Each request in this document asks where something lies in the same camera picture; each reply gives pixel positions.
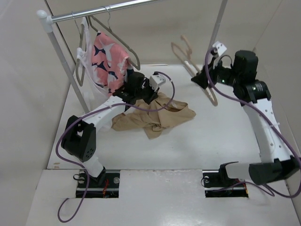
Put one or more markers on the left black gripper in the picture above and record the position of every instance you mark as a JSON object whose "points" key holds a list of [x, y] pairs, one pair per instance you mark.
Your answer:
{"points": [[153, 93]]}

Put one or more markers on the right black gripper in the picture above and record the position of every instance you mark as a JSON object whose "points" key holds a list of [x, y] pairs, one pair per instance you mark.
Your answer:
{"points": [[201, 79]]}

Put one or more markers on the beige t shirt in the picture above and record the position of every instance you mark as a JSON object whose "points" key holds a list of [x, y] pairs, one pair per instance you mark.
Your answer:
{"points": [[161, 115]]}

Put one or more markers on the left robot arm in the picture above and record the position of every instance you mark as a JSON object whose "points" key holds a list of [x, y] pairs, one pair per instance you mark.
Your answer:
{"points": [[80, 140]]}

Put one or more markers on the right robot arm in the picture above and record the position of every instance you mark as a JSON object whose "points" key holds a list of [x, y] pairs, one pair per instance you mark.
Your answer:
{"points": [[278, 158]]}

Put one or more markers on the grey hanger with pink shirt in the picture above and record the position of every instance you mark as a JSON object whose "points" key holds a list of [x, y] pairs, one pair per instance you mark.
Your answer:
{"points": [[108, 28]]}

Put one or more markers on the pink shark print shirt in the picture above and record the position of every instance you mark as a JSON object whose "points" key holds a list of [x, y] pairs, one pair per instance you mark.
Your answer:
{"points": [[110, 63]]}

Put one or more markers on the grey hanger with tank top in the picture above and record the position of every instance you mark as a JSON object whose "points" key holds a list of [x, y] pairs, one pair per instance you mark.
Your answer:
{"points": [[82, 51]]}

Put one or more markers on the white tank top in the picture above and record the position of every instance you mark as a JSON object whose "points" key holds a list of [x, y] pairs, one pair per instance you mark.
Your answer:
{"points": [[97, 93]]}

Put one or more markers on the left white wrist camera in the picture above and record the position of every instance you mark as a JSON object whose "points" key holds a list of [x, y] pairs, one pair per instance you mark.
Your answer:
{"points": [[156, 81]]}

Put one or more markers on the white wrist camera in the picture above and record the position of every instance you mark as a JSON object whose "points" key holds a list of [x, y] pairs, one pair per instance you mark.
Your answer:
{"points": [[156, 81], [218, 49]]}

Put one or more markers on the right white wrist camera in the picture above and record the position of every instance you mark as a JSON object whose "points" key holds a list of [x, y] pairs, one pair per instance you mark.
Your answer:
{"points": [[218, 49]]}

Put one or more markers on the aluminium rail on right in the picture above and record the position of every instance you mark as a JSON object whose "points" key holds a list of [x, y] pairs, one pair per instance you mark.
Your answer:
{"points": [[247, 88]]}

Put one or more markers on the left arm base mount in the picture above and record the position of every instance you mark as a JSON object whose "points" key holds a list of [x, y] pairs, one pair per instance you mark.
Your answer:
{"points": [[108, 189]]}

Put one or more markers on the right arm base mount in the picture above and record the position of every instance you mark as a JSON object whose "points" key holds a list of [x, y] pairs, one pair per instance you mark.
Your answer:
{"points": [[216, 187]]}

